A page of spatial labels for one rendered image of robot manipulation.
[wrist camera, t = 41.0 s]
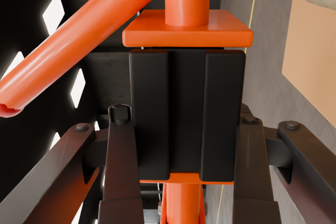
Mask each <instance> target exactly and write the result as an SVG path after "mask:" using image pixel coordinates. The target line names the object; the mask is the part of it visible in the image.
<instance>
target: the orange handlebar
mask: <svg viewBox="0 0 336 224"><path fill-rule="evenodd" d="M209 7H210V0H165V24H167V25H170V26H178V27H197V26H205V25H207V24H209ZM158 214H159V215H160V224H206V218H205V217H206V215H207V214H208V206H207V203H206V202H204V197H203V186H202V184H185V183H163V193H162V201H159V202H158Z"/></svg>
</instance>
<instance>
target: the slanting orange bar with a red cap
mask: <svg viewBox="0 0 336 224"><path fill-rule="evenodd" d="M150 1H152V0H89V1H88V2H87V3H86V4H84V5H83V6H82V7H81V8H80V9H79V10H78V11H77V12H76V13H74V14H73V15H72V16H71V17H70V18H69V19H68V20H67V21H66V22H64V23H63V24H62V25H61V26H60V27H59V28H58V29H57V30H56V31H54V32H53V33H52V34H51V35H50V36H49V37H48V38H47V39H46V40H45V41H43V42H42V43H41V44H40V45H39V46H38V47H37V48H36V49H35V50H33V51H32V52H31V53H30V54H29V55H28V56H27V57H26V58H25V59H23V60H22V61H21V62H20V63H19V64H18V65H17V66H16V67H15V68H13V69H12V70H11V71H10V72H9V73H8V74H7V75H6V76H5V77H3V78H2V79H1V80H0V117H4V118H9V117H13V116H16V115H17V114H19V113H20V112H22V110H23V109H24V107H25V106H26V105H27V104H29V103H30V102H31V101H32V100H33V99H35V98H36V97H37V96H38V95H39V94H41V93H42V92H43V91H44V90H45V89H47V88H48V87H49V86H50V85H51V84H52V83H54V82H55V81H56V80H57V79H58V78H60V77H61V76H62V75H63V74H64V73H66V72H67V71H68V70H69V69H70V68H72V67H73V66H74V65H75V64H76V63H78V62H79V61H80V60H81V59H82V58H84V57H85V56H86V55H87V54H88V53H90V52H91V51H92V50H93V49H94V48H95V47H97V46H98V45H99V44H100V43H101V42H103V41H104V40H105V39H106V38H107V37H109V36H110V35H111V34H112V33H113V32H115V31H116V30H117V29H118V28H119V27H121V26H122V25H123V24H124V23H125V22H127V21H128V20H129V19H130V18H131V17H133V16H134V15H135V14H136V13H137V12H139V11H140V10H141V9H142V8H143V7H144V6H146V5H147V4H148V3H149V2H150Z"/></svg>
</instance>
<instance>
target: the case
mask: <svg viewBox="0 0 336 224"><path fill-rule="evenodd" d="M282 74H283V75H284V76H285V77H286V78H287V79H288V80H289V81H290V82H291V83H292V84H293V85H294V86H295V87H296V88H297V89H298V90H299V91H300V93H301V94H302V95H303V96H304V97H305V98H306V99H307V100H308V101H309V102H310V103H311V104H312V105H313V106H314V107H315V108H316V109H317V110H318V111H319V112H320V113H321V114H322V115H323V116H324V117H325V118H326V119H327V120H328V121H329V122H330V123H331V124H332V125H333V126H334V127H335V128H336V10H332V9H331V8H326V7H321V6H316V5H315V4H314V3H309V2H306V1H305V0H292V5H291V12H290V18H289V25H288V32H287V39H286V45H285V52H284V59H283V66H282Z"/></svg>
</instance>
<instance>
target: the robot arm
mask: <svg viewBox="0 0 336 224"><path fill-rule="evenodd" d="M108 117H109V128H106V129H101V130H95V126H94V125H93V124H91V123H78V124H76V125H74V126H72V127H70V128H69V129H68V131H67V132H66V133H65V134H64V135H63V136H62V137H61V138H60V139H59V140H58V141H57V142H56V144H55V145H54V146H53V147H52V148H51V149H50V150H49V151H48V152H47V153H46V154H45V155H44V156H43V158H42V159H41V160H40V161H39V162H38V163H37V164H36V165H35V166H34V167H33V168H32V169H31V171H30V172H29V173H28V174H27V175H26V176H25V177H24V178H23V179H22V180H21V181H20V182H19V183H18V185H17V186H16V187H15V188H14V189H13V190H12V191H11V192H10V193H9V194H8V195H7V196H6V198H5V199H4V200H3V201H2V202H1V203H0V224H71V223H72V222H73V220H74V218H75V216H76V214H77V212H78V211H79V209H80V207H81V205H82V203H83V201H84V199H85V198H86V196H87V194H88V192H89V190H90V188H91V187H92V185H93V183H94V181H95V179H96V177H97V175H98V174H99V172H100V167H103V166H105V176H104V187H103V199H102V200H101V201H99V209H98V218H97V224H145V221H144V211H143V201H142V196H141V186H140V176H139V166H138V156H137V146H136V136H135V127H134V126H133V117H132V105H131V104H126V103H120V104H115V105H112V106H110V107H109V108H108ZM269 166H273V170H274V172H275V174H276V175H277V177H278V179H279V180H280V182H281V184H282V185H283V187H284V189H285V190H286V192H287V193H288V195H289V197H290V198H291V200H292V202H293V203H294V205H295V207H296V208H297V210H298V212H299V213H300V215H301V217H302V218H303V220H304V221H305V223H306V224H336V155H335V154H334V153H333V152H332V151H330V150H329V149H328V148H327V147H326V146H325V145H324V144H323V143H322V142H321V141H320V140H319V139H318V138H317V137H316V136H315V135H314V134H313V133H312V132H311V131H310V130H309V129H308V128H307V127H306V126H305V125H303V124H302V123H299V122H297V121H293V120H290V121H282V122H279V124H278V127H277V128H270V127H265V126H263V122H262V120H261V119H259V118H257V117H254V116H253V114H252V113H251V111H250V109H249V107H248V106H247V105H246V104H244V103H241V114H240V124H239V126H236V145H235V162H234V182H233V203H232V224H282V221H281V215H280V209H279V204H278V202H277V201H274V195H273V188H272V181H271V175H270V168H269Z"/></svg>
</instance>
